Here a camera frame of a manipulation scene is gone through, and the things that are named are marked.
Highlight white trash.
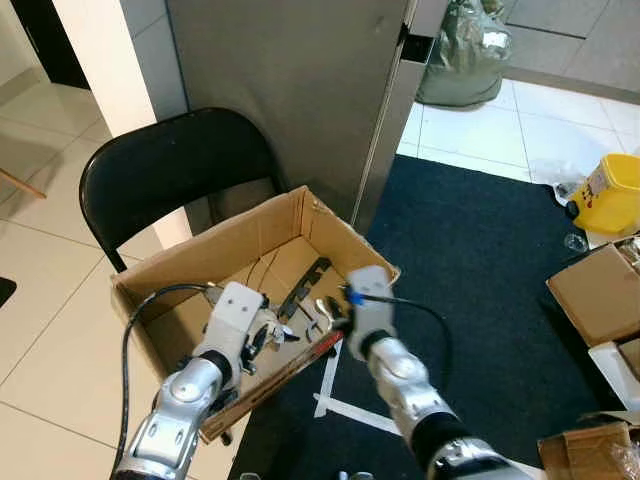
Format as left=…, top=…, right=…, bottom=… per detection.
left=252, top=303, right=293, bottom=348

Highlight yellow plastic bin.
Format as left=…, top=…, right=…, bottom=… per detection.
left=568, top=153, right=640, bottom=239

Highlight silver metal tool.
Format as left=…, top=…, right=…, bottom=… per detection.
left=298, top=297, right=348, bottom=343

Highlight black flat bar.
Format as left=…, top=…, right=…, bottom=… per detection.
left=278, top=256, right=334, bottom=323

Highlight white floor tape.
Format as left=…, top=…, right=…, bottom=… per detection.
left=313, top=340, right=546, bottom=480

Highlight open cardboard box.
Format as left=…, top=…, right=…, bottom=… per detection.
left=112, top=186, right=401, bottom=444

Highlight black floor mat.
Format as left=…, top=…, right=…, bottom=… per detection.
left=228, top=153, right=640, bottom=480

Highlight black folding chair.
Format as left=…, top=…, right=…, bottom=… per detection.
left=80, top=107, right=288, bottom=273

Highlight grey metal door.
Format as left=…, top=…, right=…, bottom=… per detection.
left=165, top=0, right=451, bottom=236

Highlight small cardboard box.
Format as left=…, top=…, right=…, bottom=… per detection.
left=546, top=238, right=640, bottom=347

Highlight clear plastic wrap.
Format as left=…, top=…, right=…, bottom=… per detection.
left=553, top=165, right=593, bottom=198

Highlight white plastic object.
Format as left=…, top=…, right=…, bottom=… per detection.
left=587, top=338, right=640, bottom=413

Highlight wooden stick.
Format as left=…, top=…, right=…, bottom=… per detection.
left=0, top=167, right=47, bottom=200

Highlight brown cardboard piece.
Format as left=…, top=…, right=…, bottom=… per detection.
left=537, top=420, right=640, bottom=480

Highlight grey green sack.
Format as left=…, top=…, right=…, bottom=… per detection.
left=415, top=0, right=514, bottom=108

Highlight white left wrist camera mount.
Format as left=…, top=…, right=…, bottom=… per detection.
left=205, top=282, right=266, bottom=351

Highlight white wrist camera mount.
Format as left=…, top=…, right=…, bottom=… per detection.
left=205, top=282, right=266, bottom=351
left=347, top=266, right=396, bottom=339

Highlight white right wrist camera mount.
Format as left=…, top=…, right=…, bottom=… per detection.
left=347, top=266, right=396, bottom=339

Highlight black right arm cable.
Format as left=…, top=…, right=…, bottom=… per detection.
left=350, top=290, right=454, bottom=393

